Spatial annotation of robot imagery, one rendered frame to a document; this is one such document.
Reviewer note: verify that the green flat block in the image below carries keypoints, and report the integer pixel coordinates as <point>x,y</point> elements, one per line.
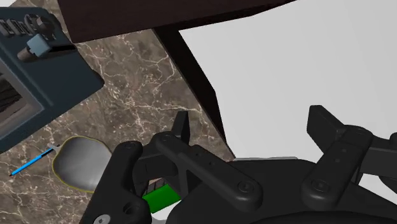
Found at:
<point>161,197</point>

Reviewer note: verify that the dark blue kitchen appliance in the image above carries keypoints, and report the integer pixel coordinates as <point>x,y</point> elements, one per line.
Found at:
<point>59,83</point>

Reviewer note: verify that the grey bowl with yellow rim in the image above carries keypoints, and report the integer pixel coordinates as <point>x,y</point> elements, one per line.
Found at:
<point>80,161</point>

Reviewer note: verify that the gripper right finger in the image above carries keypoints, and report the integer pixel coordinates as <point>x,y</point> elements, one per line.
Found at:
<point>336,161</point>

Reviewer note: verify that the blue pen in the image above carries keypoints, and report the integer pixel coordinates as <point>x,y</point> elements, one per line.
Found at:
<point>31,163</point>

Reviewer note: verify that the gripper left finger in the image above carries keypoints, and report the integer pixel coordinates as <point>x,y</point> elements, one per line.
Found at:
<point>198,161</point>

